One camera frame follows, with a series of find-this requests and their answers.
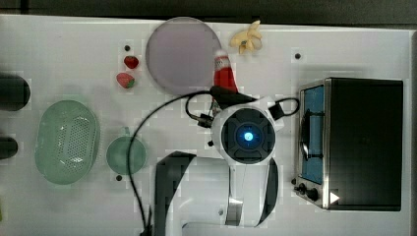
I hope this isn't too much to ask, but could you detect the green cup with handle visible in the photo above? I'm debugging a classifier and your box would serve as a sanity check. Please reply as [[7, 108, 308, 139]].
[[106, 127, 147, 175]]

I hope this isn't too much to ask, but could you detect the pink strawberry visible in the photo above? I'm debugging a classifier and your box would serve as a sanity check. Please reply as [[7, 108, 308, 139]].
[[116, 73, 135, 89]]

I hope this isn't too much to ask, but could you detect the dark red strawberry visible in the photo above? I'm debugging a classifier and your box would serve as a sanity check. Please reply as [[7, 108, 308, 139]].
[[124, 56, 140, 69]]

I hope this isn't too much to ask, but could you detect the grey round plate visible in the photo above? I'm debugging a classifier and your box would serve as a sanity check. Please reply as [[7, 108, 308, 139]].
[[146, 17, 221, 95]]

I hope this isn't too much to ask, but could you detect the red plush ketchup bottle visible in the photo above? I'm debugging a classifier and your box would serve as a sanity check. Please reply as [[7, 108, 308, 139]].
[[213, 49, 238, 92]]

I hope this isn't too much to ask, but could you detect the green perforated colander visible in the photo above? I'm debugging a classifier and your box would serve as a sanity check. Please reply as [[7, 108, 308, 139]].
[[34, 100, 99, 185]]

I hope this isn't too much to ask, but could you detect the peeled banana toy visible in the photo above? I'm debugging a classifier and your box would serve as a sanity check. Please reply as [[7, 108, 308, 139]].
[[229, 21, 263, 54]]

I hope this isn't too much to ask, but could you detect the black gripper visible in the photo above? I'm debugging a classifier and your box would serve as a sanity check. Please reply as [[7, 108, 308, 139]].
[[209, 86, 256, 109]]

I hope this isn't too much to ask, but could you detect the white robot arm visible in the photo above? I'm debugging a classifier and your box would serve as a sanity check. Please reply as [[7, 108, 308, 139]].
[[152, 87, 283, 236]]

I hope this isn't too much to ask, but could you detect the black round pan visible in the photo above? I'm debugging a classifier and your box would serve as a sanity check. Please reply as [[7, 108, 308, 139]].
[[0, 75, 30, 111]]

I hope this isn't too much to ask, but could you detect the black toaster oven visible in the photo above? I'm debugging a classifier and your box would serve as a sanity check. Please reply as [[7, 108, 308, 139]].
[[292, 78, 403, 211]]

